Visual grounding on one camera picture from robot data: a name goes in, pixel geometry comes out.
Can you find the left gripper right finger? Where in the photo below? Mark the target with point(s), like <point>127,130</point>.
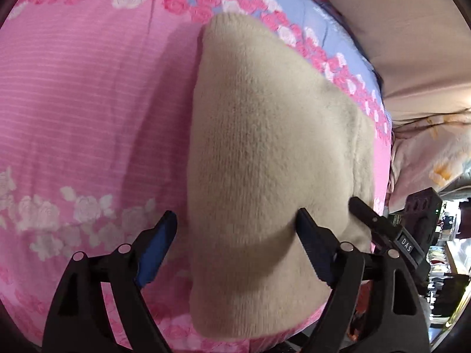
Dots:
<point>394,320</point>

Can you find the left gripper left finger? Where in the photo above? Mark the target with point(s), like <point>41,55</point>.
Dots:
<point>78,320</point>

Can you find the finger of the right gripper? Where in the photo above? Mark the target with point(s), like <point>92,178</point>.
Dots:
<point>379,225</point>

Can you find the cream knit sweater black hearts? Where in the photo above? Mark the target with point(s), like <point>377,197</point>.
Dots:
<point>270,135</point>

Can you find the floral pillow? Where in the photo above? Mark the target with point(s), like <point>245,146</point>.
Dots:
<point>431,152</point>

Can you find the beige curtain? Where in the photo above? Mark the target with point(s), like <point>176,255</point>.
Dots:
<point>419,48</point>

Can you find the pink blue floral bedsheet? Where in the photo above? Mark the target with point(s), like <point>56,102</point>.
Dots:
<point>96,102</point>

